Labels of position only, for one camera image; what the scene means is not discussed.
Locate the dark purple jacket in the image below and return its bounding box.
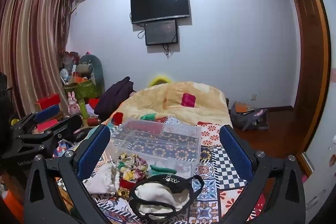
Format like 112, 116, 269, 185
94, 76, 135, 122

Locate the white cloth pouch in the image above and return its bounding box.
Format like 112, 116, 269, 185
84, 162, 121, 194

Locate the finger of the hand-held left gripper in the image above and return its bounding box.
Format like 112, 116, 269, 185
10, 105, 62, 135
18, 114, 84, 151

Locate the grey bag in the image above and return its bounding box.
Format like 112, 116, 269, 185
230, 102, 269, 132

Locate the green gift box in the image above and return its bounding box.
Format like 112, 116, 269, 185
64, 80, 100, 100

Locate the gold hair accessory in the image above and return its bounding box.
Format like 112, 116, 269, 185
115, 189, 132, 199

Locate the pink bunny toy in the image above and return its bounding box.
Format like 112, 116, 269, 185
68, 92, 81, 116

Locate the floral fabric scrunchie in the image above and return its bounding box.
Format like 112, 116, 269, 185
115, 153, 150, 183

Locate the black and white underwear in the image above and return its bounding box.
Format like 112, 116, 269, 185
129, 174, 205, 220

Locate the black wall television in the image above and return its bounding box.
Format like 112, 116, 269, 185
130, 0, 190, 25

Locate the yellow plush pillow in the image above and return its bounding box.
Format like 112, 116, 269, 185
148, 76, 172, 87

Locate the patterned bed sheet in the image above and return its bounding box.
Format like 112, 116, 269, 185
52, 115, 266, 224

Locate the clear plastic storage box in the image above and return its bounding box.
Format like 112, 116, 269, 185
109, 119, 202, 179

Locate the small black monitor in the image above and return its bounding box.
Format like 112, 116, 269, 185
144, 20, 179, 46

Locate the green fabric scrunchie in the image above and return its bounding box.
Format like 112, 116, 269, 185
150, 164, 177, 177

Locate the striped red curtain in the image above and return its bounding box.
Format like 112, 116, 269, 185
0, 0, 74, 121

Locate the yellow fleece blanket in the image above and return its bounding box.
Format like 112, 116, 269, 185
105, 81, 233, 128

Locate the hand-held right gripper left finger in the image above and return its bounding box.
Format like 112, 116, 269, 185
24, 124, 111, 224

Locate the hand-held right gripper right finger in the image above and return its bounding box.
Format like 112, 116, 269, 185
219, 124, 307, 224

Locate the red fabric scrunchie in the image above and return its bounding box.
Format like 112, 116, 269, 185
119, 179, 137, 190

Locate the orange box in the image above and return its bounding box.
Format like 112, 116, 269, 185
0, 174, 27, 224

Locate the red box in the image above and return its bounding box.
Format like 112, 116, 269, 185
35, 95, 61, 109

